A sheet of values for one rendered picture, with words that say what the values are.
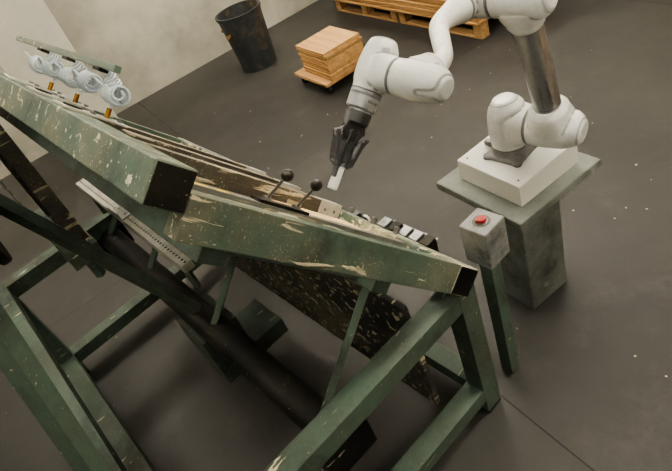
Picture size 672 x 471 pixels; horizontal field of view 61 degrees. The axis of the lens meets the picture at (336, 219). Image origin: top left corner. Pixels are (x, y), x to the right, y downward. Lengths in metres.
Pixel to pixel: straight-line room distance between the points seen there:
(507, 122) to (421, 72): 0.92
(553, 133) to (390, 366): 1.06
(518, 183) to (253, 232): 1.35
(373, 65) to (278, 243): 0.56
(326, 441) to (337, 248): 0.66
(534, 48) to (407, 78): 0.65
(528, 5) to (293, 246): 1.04
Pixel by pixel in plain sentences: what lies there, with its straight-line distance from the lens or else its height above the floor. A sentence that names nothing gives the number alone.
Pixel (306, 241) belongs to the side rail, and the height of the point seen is 1.46.
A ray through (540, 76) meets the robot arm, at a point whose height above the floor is 1.31.
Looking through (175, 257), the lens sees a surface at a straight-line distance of 2.45.
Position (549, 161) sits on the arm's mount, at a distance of 2.49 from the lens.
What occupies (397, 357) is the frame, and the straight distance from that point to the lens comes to 1.98.
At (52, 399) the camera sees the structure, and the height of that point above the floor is 1.56.
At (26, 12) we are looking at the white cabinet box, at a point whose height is 1.57.
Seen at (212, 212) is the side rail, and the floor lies 1.70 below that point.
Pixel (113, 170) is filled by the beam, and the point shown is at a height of 1.83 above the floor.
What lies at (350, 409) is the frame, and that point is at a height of 0.79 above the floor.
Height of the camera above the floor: 2.35
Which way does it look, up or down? 37 degrees down
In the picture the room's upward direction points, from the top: 22 degrees counter-clockwise
